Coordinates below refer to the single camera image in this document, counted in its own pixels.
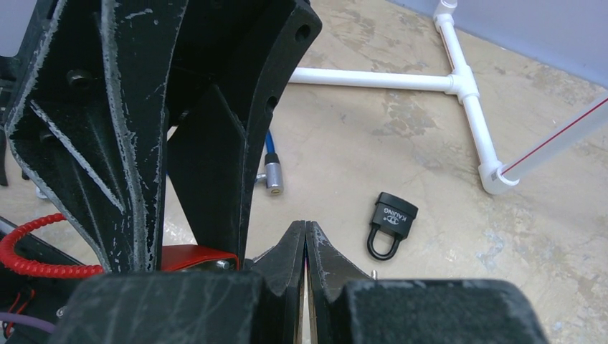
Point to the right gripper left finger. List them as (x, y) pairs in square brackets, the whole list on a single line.
[(261, 304)]

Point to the white PVC pipe frame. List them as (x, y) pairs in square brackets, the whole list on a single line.
[(496, 177)]

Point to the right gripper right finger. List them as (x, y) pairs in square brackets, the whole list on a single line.
[(348, 305)]

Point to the black padlock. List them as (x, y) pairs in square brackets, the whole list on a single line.
[(393, 216)]

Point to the red cable padlock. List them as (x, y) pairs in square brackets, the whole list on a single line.
[(174, 257)]

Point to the blue cable lock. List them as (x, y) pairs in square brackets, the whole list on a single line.
[(272, 176)]

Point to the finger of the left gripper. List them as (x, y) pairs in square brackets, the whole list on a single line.
[(231, 65), (89, 123)]

